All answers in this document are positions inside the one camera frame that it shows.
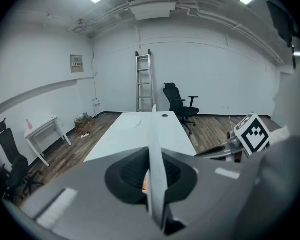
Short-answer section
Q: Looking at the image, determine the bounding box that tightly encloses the cardboard box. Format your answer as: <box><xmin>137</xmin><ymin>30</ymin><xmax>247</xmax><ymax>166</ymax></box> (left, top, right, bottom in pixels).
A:
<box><xmin>74</xmin><ymin>113</ymin><xmax>95</xmax><ymax>130</ymax></box>

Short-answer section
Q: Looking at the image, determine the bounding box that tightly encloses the person's light grey clothing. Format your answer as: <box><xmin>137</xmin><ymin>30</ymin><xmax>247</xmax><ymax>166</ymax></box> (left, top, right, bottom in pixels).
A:
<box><xmin>236</xmin><ymin>56</ymin><xmax>300</xmax><ymax>240</ymax></box>

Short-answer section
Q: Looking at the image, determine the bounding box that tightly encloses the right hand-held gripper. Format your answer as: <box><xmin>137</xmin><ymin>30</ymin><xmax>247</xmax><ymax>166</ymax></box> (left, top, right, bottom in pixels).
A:
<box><xmin>194</xmin><ymin>112</ymin><xmax>272</xmax><ymax>164</ymax></box>

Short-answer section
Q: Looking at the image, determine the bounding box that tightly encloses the small white table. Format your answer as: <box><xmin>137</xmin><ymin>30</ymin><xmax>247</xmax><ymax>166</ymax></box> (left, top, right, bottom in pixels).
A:
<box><xmin>23</xmin><ymin>115</ymin><xmax>73</xmax><ymax>168</ymax></box>

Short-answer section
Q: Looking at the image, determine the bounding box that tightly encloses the orange tissue box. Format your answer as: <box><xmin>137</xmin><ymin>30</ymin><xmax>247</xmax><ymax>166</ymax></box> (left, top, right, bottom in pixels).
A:
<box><xmin>141</xmin><ymin>172</ymin><xmax>149</xmax><ymax>194</ymax></box>

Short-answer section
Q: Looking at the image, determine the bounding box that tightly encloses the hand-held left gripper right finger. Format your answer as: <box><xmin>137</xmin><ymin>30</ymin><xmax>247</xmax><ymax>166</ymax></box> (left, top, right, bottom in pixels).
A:
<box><xmin>161</xmin><ymin>147</ymin><xmax>262</xmax><ymax>240</ymax></box>

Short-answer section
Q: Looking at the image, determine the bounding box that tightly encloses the long white table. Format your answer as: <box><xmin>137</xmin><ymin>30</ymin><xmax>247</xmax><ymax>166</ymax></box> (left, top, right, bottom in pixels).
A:
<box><xmin>83</xmin><ymin>110</ymin><xmax>196</xmax><ymax>164</ymax></box>

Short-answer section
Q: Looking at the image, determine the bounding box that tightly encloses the white ceiling air conditioner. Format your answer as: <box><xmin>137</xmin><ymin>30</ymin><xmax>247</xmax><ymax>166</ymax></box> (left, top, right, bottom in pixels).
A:
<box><xmin>125</xmin><ymin>0</ymin><xmax>177</xmax><ymax>22</ymax></box>

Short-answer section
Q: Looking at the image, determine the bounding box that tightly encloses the black office chair with armrests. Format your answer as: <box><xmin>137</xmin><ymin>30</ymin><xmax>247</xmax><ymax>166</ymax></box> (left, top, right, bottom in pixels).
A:
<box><xmin>162</xmin><ymin>82</ymin><xmax>200</xmax><ymax>136</ymax></box>

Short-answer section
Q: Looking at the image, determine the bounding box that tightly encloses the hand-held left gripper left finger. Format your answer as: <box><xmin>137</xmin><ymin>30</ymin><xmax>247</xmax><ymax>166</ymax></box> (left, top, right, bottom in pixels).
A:
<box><xmin>21</xmin><ymin>147</ymin><xmax>164</xmax><ymax>240</ymax></box>

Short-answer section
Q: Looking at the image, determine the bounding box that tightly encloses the aluminium ladder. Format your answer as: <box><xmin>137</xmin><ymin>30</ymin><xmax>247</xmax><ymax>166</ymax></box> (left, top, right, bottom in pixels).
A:
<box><xmin>134</xmin><ymin>48</ymin><xmax>156</xmax><ymax>113</ymax></box>

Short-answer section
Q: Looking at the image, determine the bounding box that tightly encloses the grey wall electrical panel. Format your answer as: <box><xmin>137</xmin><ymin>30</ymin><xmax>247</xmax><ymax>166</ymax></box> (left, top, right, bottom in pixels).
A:
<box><xmin>69</xmin><ymin>54</ymin><xmax>85</xmax><ymax>74</ymax></box>

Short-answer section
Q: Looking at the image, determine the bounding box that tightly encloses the black mesh office chair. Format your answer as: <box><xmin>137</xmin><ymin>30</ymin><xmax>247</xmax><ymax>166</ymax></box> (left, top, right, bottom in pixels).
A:
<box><xmin>0</xmin><ymin>117</ymin><xmax>44</xmax><ymax>202</ymax></box>

